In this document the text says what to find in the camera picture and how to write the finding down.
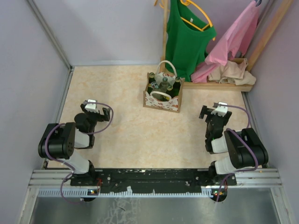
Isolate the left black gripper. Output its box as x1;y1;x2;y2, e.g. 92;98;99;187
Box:
81;105;111;133

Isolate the dark green bottle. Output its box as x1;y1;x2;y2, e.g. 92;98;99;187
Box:
148;72;159;92

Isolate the green bottle yellow label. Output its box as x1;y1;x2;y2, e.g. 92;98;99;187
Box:
167;85;173;91

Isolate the clear bottle green cap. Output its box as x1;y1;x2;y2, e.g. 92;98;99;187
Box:
156;77;170;101

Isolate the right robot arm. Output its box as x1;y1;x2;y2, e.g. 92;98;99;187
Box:
199;102;269;185

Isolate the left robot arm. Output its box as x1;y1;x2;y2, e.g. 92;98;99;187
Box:
38;99;114;186

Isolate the patterned canvas tote bag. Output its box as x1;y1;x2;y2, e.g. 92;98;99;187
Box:
143;60;185;113

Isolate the beige crumpled cloth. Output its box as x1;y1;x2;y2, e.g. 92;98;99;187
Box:
208;59;256;85

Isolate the pink shirt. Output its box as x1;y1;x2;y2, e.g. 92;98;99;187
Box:
191;0;259;83

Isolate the green tank top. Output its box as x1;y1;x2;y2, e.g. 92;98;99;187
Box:
165;0;217;82

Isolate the yellow clothes hanger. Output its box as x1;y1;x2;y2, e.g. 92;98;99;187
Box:
154;0;216;42

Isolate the wooden clothes rack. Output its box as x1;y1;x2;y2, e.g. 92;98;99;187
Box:
161;0;293;92

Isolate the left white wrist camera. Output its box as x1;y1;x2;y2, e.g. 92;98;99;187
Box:
83;99;98;113

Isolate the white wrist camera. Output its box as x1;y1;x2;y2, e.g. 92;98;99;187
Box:
83;99;98;113
211;102;228;117

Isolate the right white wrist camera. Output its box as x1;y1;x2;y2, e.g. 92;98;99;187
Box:
211;102;228;117

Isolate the aluminium frame rail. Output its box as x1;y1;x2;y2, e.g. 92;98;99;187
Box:
28;168;282;188

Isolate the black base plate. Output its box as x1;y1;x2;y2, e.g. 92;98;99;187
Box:
70;168;225;194

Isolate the white cable duct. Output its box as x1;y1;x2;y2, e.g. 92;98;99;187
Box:
37;188;227;198

